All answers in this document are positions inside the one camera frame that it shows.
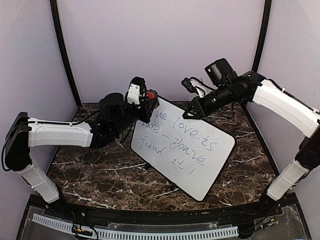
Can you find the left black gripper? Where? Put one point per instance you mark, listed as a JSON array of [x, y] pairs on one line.
[[147, 111]]

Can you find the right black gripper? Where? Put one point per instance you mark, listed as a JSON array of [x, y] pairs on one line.
[[201, 111]]

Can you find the red whiteboard eraser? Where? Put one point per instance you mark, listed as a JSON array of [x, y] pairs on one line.
[[152, 95]]

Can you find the white whiteboard black frame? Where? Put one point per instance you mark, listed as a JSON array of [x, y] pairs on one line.
[[189, 153]]

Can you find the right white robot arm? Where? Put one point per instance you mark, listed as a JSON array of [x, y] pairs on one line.
[[255, 88]]

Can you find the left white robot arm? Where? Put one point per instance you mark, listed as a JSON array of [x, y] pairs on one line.
[[116, 113]]

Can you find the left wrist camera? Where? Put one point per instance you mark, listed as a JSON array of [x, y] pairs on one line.
[[137, 91]]

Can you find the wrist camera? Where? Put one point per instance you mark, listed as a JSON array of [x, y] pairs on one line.
[[137, 91], [196, 85]]

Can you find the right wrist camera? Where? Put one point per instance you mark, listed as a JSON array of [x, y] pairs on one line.
[[196, 85]]

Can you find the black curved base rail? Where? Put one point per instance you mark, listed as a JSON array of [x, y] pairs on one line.
[[244, 214]]

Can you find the right black frame post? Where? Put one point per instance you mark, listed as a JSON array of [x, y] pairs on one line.
[[262, 35]]

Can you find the black frame post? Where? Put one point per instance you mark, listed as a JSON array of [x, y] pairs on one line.
[[262, 35], [63, 51]]

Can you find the left black frame post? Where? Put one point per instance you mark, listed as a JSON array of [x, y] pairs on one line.
[[63, 51]]

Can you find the grey slotted cable duct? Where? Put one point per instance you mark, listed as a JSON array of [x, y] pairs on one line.
[[121, 231]]

